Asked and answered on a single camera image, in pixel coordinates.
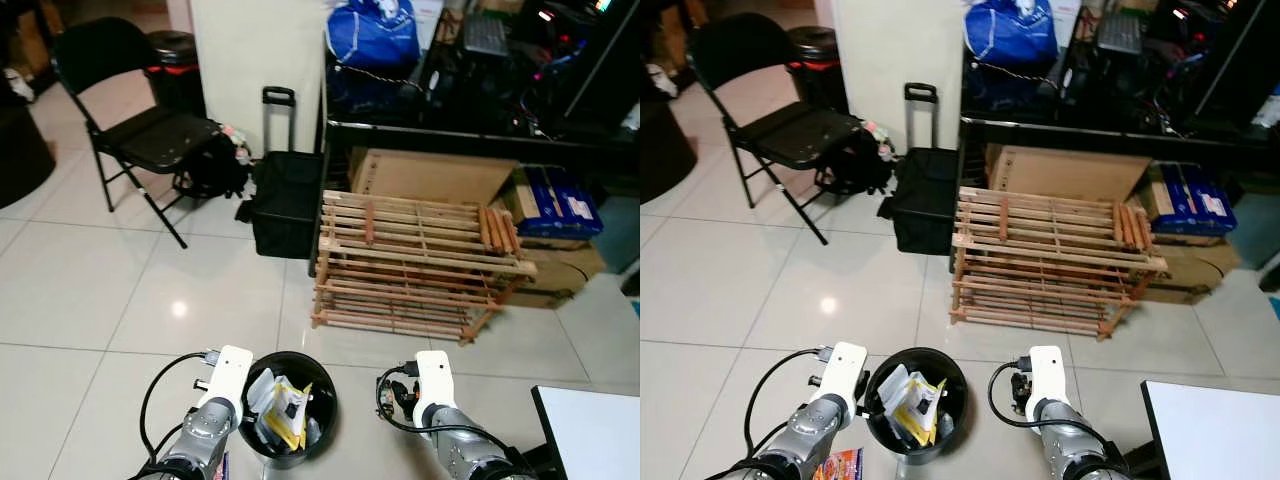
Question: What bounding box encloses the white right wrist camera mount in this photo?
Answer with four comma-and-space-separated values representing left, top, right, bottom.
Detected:
412, 350, 458, 421
1025, 346, 1071, 416

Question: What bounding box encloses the black desk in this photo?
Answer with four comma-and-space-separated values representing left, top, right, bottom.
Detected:
320, 0, 641, 186
958, 0, 1280, 181

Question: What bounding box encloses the dark round seat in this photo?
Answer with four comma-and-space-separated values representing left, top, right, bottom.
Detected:
0, 95, 56, 209
640, 95, 698, 206

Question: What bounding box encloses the wooden slatted shoe rack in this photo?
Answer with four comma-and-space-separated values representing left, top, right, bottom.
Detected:
310, 190, 538, 346
948, 186, 1169, 341

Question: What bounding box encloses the black round rubbish bin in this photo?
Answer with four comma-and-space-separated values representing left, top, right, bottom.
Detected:
863, 347, 969, 466
238, 350, 339, 471

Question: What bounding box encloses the black backpack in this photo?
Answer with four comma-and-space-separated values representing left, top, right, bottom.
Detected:
818, 122, 896, 196
175, 125, 251, 199

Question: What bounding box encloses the large open cardboard box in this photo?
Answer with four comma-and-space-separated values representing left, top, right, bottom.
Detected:
348, 147, 521, 208
985, 143, 1154, 204

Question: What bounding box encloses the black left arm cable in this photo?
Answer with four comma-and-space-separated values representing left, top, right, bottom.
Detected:
742, 347, 826, 456
138, 350, 216, 461

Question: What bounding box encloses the grey computer keyboard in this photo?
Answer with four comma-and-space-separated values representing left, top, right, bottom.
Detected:
462, 12, 511, 58
1097, 10, 1146, 56

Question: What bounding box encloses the white plastic bag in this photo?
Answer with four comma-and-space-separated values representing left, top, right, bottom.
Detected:
880, 365, 921, 416
245, 372, 291, 441

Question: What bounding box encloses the black red banded trash can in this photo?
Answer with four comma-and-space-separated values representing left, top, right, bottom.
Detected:
145, 30, 206, 116
785, 25, 841, 111

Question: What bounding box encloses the blue printed carton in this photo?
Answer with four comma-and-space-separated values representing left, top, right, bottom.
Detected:
515, 165, 604, 239
1150, 160, 1239, 236

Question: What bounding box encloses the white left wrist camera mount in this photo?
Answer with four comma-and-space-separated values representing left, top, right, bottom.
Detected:
815, 341, 869, 401
195, 345, 254, 406

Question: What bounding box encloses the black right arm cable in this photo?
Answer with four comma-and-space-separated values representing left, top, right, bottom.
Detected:
375, 365, 441, 436
987, 360, 1051, 431

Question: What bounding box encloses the blue fabric bag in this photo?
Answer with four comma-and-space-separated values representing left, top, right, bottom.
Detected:
325, 0, 421, 69
963, 0, 1059, 69

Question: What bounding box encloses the closed brown cardboard box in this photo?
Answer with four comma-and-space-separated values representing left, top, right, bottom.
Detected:
505, 235, 608, 309
1140, 232, 1241, 306

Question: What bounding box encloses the black trolley bag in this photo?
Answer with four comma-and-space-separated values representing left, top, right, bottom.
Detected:
237, 86, 323, 261
878, 83, 961, 256

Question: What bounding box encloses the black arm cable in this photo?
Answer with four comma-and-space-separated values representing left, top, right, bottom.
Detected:
375, 365, 441, 436
742, 347, 826, 456
987, 360, 1051, 431
138, 350, 216, 461

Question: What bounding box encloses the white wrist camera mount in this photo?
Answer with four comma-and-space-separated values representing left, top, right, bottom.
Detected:
815, 341, 869, 401
1025, 346, 1071, 416
412, 350, 458, 421
195, 345, 254, 406

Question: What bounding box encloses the black folding chair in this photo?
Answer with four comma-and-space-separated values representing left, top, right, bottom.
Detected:
50, 17, 226, 249
688, 12, 866, 246

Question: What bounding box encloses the grey folding table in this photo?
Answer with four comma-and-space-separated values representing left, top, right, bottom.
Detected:
1140, 378, 1280, 480
530, 385, 641, 480

